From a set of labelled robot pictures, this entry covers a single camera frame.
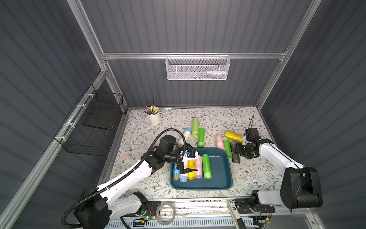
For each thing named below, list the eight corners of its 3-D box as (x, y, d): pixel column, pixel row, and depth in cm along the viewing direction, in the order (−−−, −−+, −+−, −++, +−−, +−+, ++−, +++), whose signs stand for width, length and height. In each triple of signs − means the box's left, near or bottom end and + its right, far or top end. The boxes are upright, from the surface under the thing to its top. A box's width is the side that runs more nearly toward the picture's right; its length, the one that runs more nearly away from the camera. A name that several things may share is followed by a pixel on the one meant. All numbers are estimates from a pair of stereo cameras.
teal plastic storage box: (206, 189, 82) (207, 186, 77) (207, 150, 97) (208, 146, 92) (232, 192, 81) (235, 189, 76) (228, 153, 96) (231, 148, 91)
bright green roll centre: (197, 147, 99) (197, 145, 97) (198, 129, 109) (199, 127, 106) (203, 148, 98) (204, 146, 96) (205, 130, 108) (205, 128, 106)
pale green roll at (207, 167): (203, 179, 84) (203, 178, 82) (201, 155, 94) (202, 153, 91) (211, 179, 84) (212, 178, 82) (209, 155, 94) (209, 153, 91)
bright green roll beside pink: (226, 158, 93) (227, 156, 91) (223, 138, 102) (223, 136, 100) (232, 158, 93) (233, 156, 91) (227, 138, 102) (228, 136, 100)
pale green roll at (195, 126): (192, 136, 105) (192, 133, 102) (192, 121, 114) (192, 118, 111) (199, 136, 105) (199, 133, 102) (198, 121, 114) (198, 118, 111)
